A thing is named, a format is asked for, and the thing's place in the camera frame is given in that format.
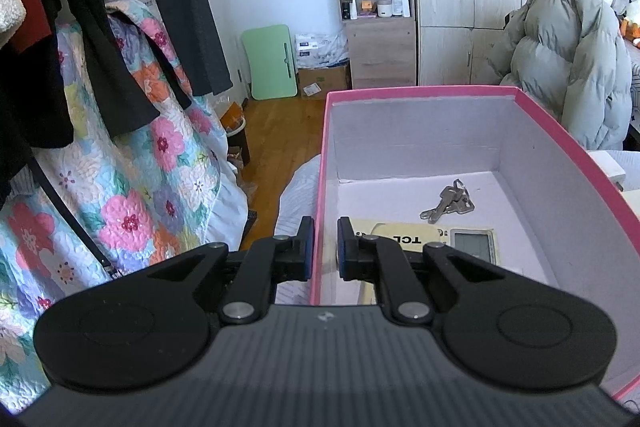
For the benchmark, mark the grey puffer jacket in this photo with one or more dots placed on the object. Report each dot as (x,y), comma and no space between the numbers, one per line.
(565,57)

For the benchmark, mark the white fluffy garment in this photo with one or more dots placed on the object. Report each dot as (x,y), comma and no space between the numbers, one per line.
(10,7)

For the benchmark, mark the brown cardboard box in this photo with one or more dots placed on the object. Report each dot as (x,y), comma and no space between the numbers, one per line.
(325,82)

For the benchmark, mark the cream remote with display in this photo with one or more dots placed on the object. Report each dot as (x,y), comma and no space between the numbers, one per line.
(390,227)

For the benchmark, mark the green folding table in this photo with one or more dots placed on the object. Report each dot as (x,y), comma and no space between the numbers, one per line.
(265,62)

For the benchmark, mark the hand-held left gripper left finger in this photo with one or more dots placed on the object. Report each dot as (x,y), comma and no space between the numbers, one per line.
(309,252)

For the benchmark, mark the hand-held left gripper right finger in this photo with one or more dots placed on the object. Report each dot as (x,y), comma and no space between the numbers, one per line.
(341,252)

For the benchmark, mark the floral quilt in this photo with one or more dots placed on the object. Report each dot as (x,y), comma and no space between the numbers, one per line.
(130,187)

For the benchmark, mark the white plastic package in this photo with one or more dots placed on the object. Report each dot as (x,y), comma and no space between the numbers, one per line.
(320,49)

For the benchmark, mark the bunch of metal keys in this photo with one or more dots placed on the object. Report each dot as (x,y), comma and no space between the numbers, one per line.
(446,203)

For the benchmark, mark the geometric patterned tablecloth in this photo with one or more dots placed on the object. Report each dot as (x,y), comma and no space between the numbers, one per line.
(635,92)

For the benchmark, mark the dark waste bin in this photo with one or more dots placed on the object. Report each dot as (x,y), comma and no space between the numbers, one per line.
(239,142)

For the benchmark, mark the white jar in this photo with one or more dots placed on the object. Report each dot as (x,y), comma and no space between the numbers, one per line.
(384,8)

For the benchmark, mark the white door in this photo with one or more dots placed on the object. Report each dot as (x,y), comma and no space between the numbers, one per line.
(222,7)

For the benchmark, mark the black garment with frilled cuff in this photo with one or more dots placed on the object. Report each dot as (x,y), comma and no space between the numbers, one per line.
(40,97)

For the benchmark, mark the white power adapter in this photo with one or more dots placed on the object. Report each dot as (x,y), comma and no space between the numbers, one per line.
(607,169)

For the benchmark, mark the dark grey hanging shirt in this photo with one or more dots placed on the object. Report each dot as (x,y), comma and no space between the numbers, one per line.
(190,7)

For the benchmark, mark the pink cardboard box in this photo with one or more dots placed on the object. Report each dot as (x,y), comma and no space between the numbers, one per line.
(415,137)

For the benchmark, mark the black bottle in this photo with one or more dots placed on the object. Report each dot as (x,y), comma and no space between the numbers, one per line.
(345,8)

